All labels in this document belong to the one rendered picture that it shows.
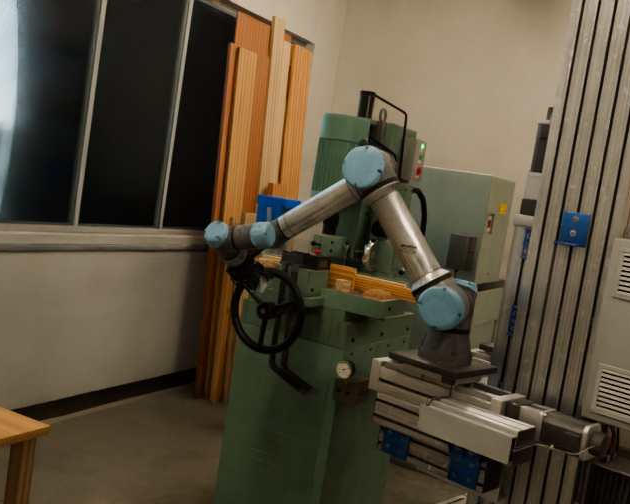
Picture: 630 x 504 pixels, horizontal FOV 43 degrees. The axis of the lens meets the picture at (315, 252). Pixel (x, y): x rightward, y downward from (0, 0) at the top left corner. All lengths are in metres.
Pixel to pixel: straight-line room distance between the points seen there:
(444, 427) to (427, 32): 3.72
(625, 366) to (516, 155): 3.12
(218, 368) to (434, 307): 2.41
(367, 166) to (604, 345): 0.76
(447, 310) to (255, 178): 2.70
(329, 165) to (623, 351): 1.23
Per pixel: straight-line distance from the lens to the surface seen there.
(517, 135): 5.14
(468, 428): 2.04
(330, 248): 2.87
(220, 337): 4.29
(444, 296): 2.05
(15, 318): 3.56
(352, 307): 2.68
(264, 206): 3.75
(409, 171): 3.08
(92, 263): 3.82
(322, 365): 2.76
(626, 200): 2.19
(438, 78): 5.34
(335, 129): 2.83
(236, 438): 3.00
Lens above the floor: 1.25
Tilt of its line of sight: 5 degrees down
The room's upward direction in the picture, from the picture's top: 9 degrees clockwise
